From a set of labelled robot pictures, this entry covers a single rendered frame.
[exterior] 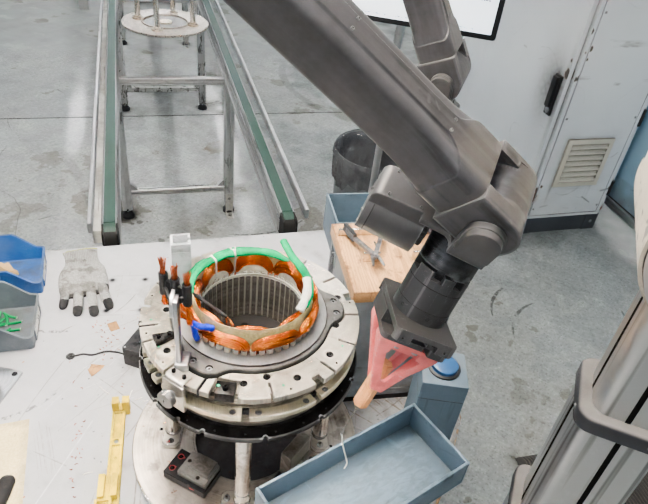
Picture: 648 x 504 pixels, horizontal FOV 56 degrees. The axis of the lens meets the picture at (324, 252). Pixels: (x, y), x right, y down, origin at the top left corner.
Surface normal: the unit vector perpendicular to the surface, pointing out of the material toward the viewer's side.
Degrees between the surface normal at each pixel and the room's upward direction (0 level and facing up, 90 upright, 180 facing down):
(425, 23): 94
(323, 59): 108
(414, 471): 0
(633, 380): 90
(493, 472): 0
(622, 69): 90
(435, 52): 97
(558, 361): 0
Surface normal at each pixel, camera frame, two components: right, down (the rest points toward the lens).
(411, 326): 0.42, -0.83
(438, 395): -0.08, 0.59
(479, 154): 0.57, -0.22
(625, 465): -0.37, 0.53
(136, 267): 0.10, -0.79
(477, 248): -0.38, 0.78
